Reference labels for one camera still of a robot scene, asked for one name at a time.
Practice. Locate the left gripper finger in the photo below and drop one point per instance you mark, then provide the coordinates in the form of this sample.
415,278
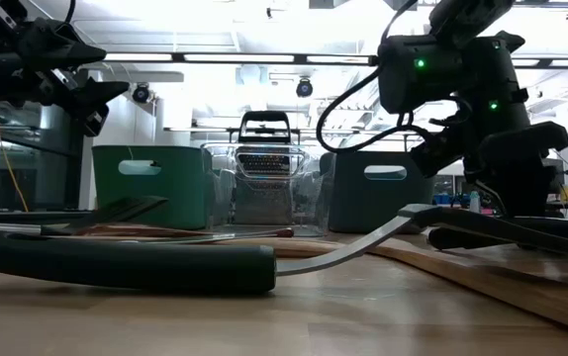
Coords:
61,49
96,99

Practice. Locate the black plastic ladle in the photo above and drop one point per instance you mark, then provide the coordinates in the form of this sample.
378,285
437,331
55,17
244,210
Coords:
462,238

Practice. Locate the dark brown wooden spoon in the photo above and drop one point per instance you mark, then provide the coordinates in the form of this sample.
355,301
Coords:
284,232

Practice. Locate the white bottle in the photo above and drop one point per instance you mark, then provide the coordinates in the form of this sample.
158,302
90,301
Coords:
475,203

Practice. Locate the green plastic bin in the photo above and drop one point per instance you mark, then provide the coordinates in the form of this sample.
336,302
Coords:
165,198

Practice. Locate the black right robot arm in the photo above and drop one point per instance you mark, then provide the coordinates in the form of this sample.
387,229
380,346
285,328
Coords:
412,84

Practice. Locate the black computer monitor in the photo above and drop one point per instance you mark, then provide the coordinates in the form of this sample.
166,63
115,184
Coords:
556,178

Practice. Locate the black aluminium table frame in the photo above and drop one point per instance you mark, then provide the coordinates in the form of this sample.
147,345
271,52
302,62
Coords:
41,216

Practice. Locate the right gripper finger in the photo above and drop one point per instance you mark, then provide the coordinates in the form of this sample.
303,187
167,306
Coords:
437,153
521,168

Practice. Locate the long bamboo spoon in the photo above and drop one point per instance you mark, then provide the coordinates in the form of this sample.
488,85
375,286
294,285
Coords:
462,274

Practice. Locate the blue-grey plastic bin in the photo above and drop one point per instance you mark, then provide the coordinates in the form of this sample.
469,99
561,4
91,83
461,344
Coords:
363,207

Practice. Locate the clear plastic container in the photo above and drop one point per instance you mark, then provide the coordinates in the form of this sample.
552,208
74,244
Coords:
219,193

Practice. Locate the black hanging ceiling camera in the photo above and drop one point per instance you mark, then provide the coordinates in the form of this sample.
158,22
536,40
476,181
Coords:
304,88
141,94

